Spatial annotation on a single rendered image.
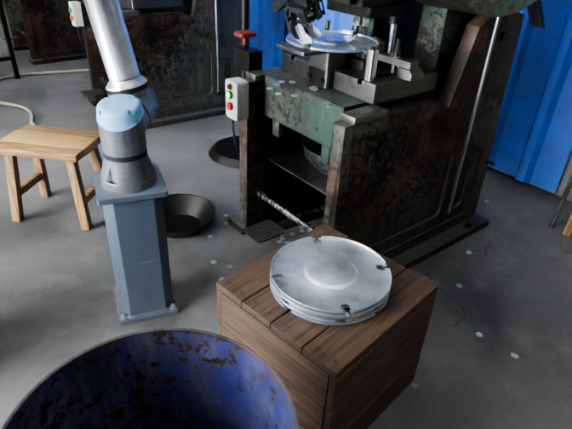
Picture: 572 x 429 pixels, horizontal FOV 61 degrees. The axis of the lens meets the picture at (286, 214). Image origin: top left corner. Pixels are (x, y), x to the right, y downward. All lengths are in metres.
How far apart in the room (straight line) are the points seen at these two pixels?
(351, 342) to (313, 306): 0.11
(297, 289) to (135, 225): 0.54
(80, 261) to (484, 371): 1.41
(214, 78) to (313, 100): 1.72
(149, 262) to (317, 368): 0.67
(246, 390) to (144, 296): 0.73
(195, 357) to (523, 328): 1.18
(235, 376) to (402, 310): 0.44
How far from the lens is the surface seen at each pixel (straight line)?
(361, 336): 1.09
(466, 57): 1.75
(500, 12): 1.41
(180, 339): 0.92
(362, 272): 1.19
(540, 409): 1.58
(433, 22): 1.74
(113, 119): 1.32
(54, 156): 1.99
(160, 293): 1.59
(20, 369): 1.60
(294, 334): 1.07
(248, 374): 0.90
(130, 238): 1.45
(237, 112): 1.72
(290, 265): 1.19
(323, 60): 1.59
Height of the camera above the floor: 1.11
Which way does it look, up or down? 31 degrees down
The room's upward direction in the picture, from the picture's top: 3 degrees clockwise
